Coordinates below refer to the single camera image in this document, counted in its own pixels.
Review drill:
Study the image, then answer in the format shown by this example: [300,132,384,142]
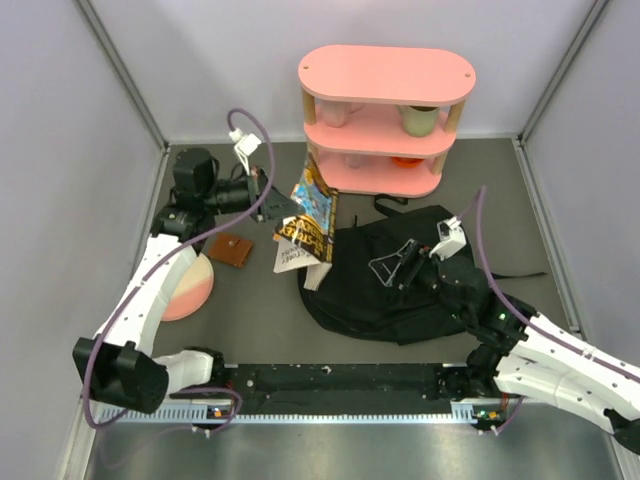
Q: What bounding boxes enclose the black student backpack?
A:
[298,195,538,352]

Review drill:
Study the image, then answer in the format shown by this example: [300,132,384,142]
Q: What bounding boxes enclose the pink mug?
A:
[320,100,364,128]

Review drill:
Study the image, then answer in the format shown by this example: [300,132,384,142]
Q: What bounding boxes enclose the cream floral plate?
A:
[162,254,215,322]

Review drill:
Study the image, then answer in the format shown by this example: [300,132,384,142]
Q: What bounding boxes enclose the orange bowl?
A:
[391,157,424,169]

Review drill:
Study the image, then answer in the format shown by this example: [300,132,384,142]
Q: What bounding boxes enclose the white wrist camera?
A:
[429,216,467,261]
[229,128,262,175]

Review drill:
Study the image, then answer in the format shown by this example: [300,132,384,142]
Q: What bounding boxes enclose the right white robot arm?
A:
[274,180,639,451]

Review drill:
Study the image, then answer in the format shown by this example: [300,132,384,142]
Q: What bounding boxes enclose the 169-storey treehouse book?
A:
[273,153,338,291]

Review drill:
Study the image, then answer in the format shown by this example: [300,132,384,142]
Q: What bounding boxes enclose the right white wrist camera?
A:
[429,216,467,261]

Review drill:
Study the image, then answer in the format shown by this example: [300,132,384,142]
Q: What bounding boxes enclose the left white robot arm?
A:
[72,148,275,429]

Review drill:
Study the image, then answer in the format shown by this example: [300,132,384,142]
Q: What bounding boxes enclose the grey cable duct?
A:
[96,400,506,428]

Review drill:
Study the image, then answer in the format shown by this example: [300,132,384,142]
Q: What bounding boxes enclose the brown leather wallet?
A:
[208,232,254,269]

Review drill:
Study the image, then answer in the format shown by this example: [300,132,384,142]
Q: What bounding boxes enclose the purple cable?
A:
[457,185,640,436]
[82,108,276,436]

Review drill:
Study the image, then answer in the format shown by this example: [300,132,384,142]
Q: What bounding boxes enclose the green mug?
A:
[396,105,439,138]

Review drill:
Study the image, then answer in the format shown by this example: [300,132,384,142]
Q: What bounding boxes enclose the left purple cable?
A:
[82,108,276,436]

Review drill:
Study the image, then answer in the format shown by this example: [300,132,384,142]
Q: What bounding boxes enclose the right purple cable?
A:
[457,185,640,436]

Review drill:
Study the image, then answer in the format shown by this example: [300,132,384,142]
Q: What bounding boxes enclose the clear glass cup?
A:
[344,154,366,169]

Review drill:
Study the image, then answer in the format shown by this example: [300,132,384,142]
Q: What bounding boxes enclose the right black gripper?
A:
[370,239,468,322]

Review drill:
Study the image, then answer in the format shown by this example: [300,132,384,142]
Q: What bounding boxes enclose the pink three-tier shelf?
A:
[298,45,476,197]

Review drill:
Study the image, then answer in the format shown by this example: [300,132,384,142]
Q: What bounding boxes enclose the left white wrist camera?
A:
[229,128,262,175]

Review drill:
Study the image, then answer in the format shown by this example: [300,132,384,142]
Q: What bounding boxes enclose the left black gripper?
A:
[203,166,305,222]

